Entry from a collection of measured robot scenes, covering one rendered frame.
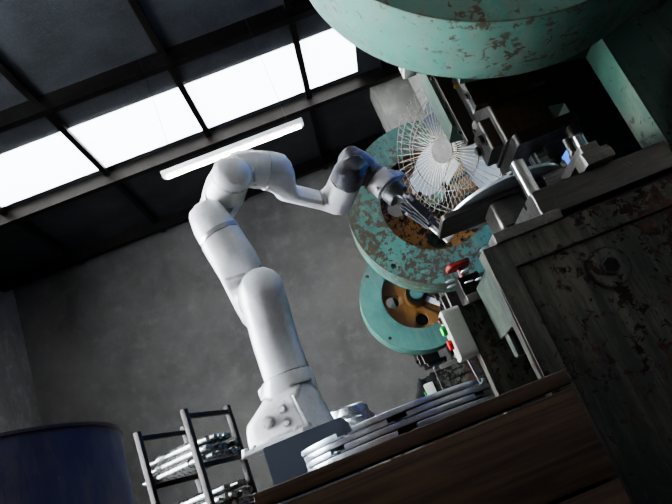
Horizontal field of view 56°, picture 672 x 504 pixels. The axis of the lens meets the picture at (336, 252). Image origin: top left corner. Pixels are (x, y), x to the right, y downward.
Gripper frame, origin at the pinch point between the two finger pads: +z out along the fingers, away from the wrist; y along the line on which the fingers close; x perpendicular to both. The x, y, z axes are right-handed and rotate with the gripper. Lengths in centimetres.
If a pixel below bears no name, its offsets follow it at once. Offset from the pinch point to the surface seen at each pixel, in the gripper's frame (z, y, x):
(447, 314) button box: 18.3, 13.1, -20.4
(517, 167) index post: 12, 52, 5
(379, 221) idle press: -42, -99, 16
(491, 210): 11.8, 36.7, 0.2
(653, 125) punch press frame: 27, 51, 32
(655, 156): 32, 55, 23
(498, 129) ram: 0.4, 39.3, 16.2
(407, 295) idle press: -35, -268, 30
